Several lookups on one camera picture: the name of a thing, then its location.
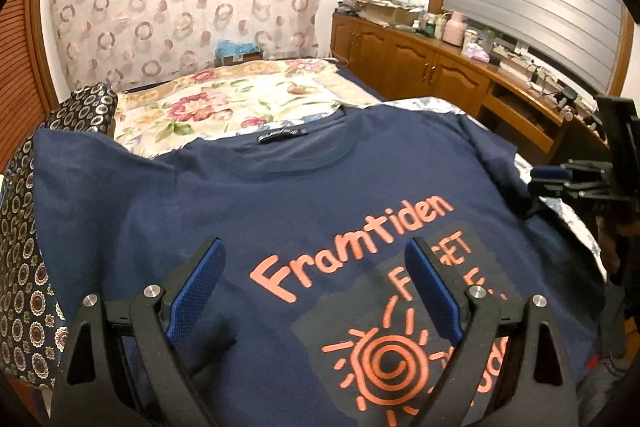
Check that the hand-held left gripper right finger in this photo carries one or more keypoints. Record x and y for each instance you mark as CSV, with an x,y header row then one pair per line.
x,y
436,289

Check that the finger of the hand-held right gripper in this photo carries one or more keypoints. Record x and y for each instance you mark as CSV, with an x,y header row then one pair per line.
x,y
550,174
555,194

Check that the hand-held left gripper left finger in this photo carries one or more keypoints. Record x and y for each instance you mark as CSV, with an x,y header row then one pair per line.
x,y
195,289

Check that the navy printed t-shirt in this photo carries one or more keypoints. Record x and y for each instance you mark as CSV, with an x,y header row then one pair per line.
x,y
300,187

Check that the blue white floral sheet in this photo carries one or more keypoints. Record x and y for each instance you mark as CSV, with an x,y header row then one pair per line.
x,y
575,229

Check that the purple cloth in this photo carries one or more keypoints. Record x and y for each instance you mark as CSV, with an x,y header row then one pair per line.
x,y
476,53

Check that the wooden cabinet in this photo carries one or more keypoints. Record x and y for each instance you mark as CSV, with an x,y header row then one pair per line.
x,y
450,69

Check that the dark circle-patterned pillow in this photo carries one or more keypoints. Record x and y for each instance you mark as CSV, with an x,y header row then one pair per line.
x,y
25,307

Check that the pink bottle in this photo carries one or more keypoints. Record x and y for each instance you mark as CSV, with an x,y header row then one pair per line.
x,y
455,32

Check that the floral blanket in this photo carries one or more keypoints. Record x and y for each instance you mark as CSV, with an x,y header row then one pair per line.
x,y
225,102

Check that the cardboard box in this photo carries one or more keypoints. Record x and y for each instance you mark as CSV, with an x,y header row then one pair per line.
x,y
390,14

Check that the blue crinkled bag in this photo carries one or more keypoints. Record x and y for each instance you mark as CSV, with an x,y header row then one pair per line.
x,y
235,47

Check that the wooden louvred door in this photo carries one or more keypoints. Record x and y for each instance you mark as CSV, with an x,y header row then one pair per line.
x,y
20,67

